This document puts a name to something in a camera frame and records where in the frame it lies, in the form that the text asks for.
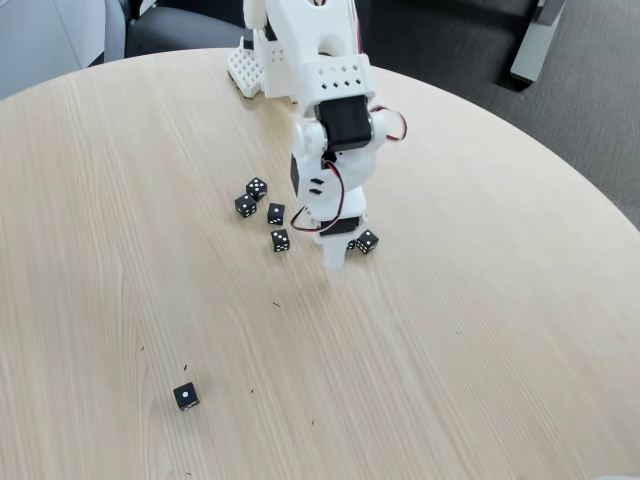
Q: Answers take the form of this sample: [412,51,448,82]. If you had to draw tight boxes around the grey desk leg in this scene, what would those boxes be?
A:
[509,0,566,86]

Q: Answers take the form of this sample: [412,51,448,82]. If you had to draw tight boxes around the light grey cabinet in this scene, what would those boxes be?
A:
[0,0,126,101]

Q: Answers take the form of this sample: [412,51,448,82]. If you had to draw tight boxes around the dark grey chair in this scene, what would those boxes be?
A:
[123,0,248,59]

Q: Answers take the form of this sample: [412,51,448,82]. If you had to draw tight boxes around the red black servo cable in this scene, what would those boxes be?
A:
[289,0,409,235]

